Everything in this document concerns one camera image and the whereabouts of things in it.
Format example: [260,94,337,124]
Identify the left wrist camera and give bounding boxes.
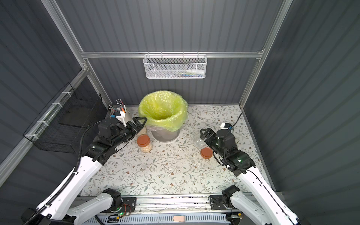
[114,111,128,127]

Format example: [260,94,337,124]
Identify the white pen cup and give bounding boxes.
[123,111,132,122]

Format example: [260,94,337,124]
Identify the white tube in basket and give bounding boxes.
[186,69,206,76]

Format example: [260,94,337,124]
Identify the white wire wall basket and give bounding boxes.
[143,55,208,79]

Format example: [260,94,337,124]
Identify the grey bin with green bag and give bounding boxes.
[138,91,188,143]

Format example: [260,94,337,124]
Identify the oatmeal jar with terracotta lid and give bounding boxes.
[193,133,208,150]

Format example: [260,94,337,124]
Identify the black wire side basket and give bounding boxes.
[23,83,107,154]

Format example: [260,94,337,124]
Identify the oatmeal jar with beige lid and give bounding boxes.
[137,127,147,137]

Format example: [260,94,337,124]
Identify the pens in cup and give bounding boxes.
[108,99,128,113]

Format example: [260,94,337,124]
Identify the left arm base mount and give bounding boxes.
[103,197,137,213]

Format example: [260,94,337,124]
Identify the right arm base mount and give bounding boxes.
[208,195,229,211]

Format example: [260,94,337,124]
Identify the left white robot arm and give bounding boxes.
[21,117,147,225]

